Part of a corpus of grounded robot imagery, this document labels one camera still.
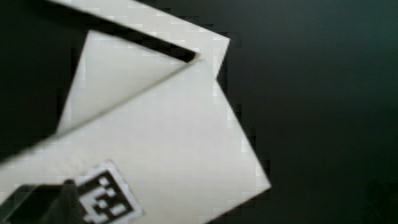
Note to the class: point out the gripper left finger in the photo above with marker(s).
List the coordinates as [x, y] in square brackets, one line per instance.
[44, 204]

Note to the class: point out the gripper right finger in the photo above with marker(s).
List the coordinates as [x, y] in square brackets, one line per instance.
[379, 212]

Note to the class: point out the white cabinet top block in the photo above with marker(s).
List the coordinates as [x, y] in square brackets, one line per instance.
[159, 158]

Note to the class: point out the white cabinet body box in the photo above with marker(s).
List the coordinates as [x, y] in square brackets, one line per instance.
[143, 45]

